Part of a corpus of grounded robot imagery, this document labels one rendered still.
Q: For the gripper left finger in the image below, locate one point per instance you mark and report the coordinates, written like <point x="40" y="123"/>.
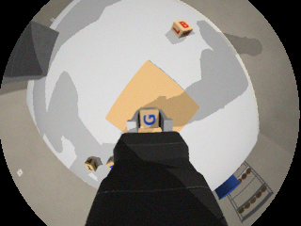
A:
<point x="134" y="123"/>

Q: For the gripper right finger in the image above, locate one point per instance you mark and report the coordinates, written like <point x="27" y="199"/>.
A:
<point x="164" y="123"/>

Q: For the tan flat mat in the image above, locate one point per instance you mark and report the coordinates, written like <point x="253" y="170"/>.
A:
<point x="151" y="87"/>

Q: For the tan wooden letter block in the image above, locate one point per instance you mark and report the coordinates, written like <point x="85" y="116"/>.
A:
<point x="91" y="164"/>
<point x="181" y="28"/>
<point x="110" y="162"/>
<point x="149" y="117"/>

